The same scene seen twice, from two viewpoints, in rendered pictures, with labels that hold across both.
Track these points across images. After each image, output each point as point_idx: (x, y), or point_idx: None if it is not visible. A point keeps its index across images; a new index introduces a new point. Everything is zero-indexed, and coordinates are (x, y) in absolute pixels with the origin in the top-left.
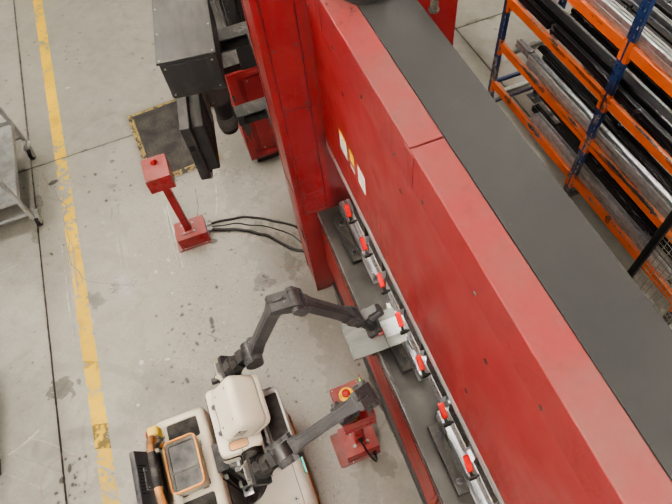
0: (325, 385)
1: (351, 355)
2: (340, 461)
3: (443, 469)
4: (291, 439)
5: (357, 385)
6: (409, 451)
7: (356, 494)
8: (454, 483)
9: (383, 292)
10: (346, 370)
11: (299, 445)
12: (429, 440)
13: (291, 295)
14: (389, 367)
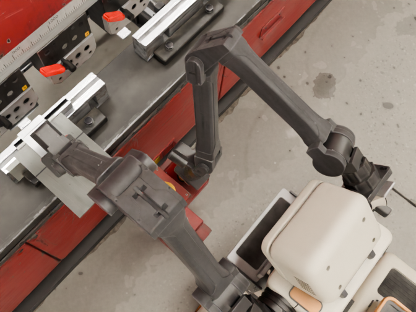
0: (127, 301)
1: (72, 289)
2: (205, 234)
3: (202, 33)
4: (320, 134)
5: (200, 65)
6: (177, 128)
7: (228, 202)
8: (213, 13)
9: (7, 121)
10: (95, 285)
11: (320, 119)
12: (178, 58)
13: (121, 182)
14: (106, 140)
